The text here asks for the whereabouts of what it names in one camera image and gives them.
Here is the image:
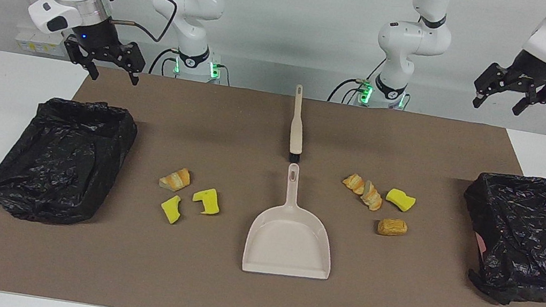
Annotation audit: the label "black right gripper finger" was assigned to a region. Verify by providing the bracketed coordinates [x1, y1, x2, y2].
[118, 42, 149, 87]
[61, 42, 104, 81]

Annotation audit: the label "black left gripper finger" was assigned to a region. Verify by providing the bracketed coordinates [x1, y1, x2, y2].
[471, 61, 507, 111]
[512, 76, 546, 120]

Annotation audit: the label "croissant piece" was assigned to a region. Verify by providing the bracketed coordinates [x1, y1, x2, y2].
[158, 164, 193, 194]
[341, 172, 368, 196]
[359, 180, 386, 212]

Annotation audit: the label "yellow sponge piece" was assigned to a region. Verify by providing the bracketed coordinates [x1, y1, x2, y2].
[158, 193, 184, 226]
[190, 186, 223, 217]

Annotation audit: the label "yellow sponge green backed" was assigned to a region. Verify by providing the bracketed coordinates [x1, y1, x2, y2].
[384, 188, 418, 214]

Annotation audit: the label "beige brush black bristles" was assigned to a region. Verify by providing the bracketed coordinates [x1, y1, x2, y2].
[285, 84, 313, 162]

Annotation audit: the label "brown bread roll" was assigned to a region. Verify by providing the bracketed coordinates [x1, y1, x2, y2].
[376, 216, 410, 239]

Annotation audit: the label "beige plastic dustpan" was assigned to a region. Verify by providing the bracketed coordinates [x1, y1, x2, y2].
[240, 158, 346, 284]

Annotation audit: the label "black bag lined bin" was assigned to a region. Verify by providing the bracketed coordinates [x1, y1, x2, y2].
[0, 87, 141, 235]

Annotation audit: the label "black bag bin pink patch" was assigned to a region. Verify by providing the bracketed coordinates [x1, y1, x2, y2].
[449, 167, 546, 307]

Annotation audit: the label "white power strip box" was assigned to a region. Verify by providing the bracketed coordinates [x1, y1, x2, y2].
[13, 26, 72, 58]

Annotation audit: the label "brown table mat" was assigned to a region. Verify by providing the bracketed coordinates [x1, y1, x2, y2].
[0, 51, 546, 307]

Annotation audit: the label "black base cable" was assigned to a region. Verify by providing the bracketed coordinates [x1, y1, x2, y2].
[149, 45, 181, 78]
[327, 74, 371, 107]

